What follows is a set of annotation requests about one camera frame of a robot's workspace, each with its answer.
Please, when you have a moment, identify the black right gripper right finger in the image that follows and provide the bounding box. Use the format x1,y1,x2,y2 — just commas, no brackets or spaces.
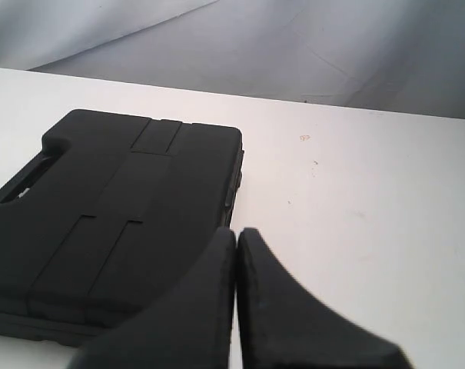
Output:
236,228,412,368

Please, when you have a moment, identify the black plastic tool case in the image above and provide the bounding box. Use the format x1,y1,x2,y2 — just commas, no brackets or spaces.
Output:
0,109,244,347

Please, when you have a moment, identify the grey backdrop cloth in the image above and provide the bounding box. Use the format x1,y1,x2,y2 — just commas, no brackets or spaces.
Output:
0,1,465,119

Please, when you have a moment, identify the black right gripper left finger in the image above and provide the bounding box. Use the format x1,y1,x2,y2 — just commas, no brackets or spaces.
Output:
71,228,236,368

